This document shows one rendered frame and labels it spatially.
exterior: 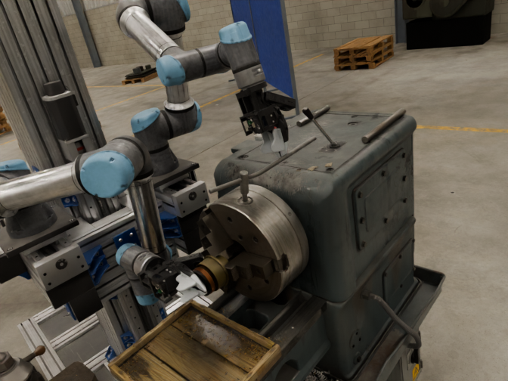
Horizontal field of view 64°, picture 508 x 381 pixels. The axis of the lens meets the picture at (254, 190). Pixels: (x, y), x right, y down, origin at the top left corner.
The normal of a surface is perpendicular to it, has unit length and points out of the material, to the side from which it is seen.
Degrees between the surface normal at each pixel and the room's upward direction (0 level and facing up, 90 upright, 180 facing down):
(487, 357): 0
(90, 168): 89
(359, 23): 90
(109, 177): 89
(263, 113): 76
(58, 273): 90
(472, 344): 0
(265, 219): 41
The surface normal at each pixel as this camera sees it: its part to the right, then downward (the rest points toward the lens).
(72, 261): 0.67, 0.21
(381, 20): -0.62, 0.44
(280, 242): 0.60, -0.22
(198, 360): -0.18, -0.89
